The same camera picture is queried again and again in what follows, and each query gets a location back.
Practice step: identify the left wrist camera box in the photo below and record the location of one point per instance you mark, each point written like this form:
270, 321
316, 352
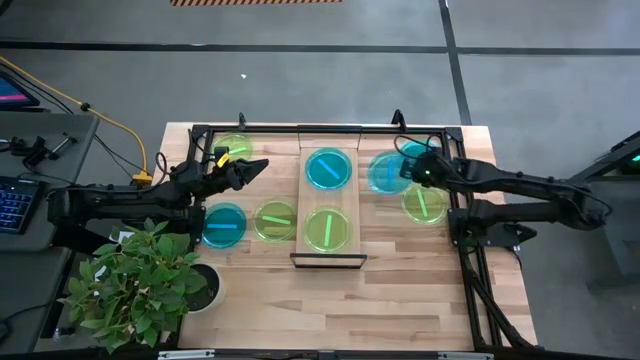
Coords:
222, 151

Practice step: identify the blue translucent plastic plate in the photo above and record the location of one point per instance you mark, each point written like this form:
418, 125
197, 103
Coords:
328, 177
224, 231
416, 148
382, 175

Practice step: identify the dark screen with pink stripe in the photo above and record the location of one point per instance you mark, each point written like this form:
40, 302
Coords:
12, 92

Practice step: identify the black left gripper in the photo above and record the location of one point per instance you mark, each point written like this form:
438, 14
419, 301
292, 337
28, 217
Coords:
220, 177

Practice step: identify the grey desk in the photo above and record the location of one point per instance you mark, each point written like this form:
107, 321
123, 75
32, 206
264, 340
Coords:
50, 175

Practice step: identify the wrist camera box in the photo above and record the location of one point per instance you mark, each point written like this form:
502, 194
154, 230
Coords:
222, 151
407, 170

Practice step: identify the yellow tag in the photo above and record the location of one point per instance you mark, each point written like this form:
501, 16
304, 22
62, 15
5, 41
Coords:
223, 160

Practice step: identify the silver aluminium bar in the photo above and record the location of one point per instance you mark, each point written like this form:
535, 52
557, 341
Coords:
325, 355

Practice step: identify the black clamp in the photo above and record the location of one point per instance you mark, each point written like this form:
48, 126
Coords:
242, 121
398, 120

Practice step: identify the black tool with silver rod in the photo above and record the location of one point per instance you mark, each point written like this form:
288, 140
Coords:
35, 150

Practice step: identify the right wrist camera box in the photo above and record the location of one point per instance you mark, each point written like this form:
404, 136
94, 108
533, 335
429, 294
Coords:
407, 170

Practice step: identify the black backlit keyboard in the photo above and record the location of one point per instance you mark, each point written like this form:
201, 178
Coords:
15, 205

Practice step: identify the leafy green potted plant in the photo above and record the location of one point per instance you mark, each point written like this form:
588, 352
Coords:
135, 285

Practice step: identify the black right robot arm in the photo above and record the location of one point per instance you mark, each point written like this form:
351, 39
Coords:
525, 187

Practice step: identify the green translucent plastic plate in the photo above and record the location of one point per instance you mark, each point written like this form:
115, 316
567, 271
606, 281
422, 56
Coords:
320, 230
274, 227
430, 205
242, 142

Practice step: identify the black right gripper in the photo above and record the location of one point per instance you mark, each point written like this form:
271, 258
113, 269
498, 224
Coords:
429, 171

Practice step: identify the black stand with green light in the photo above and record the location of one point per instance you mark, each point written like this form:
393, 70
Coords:
615, 160

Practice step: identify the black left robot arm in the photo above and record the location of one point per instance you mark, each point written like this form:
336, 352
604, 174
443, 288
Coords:
125, 202

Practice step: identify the white plant pot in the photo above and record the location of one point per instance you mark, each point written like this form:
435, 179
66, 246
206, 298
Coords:
209, 296

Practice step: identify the black metal shelf wooden board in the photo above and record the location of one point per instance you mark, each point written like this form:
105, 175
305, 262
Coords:
327, 199

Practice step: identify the black table rig frame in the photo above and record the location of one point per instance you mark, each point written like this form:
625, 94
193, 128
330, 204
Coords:
454, 135

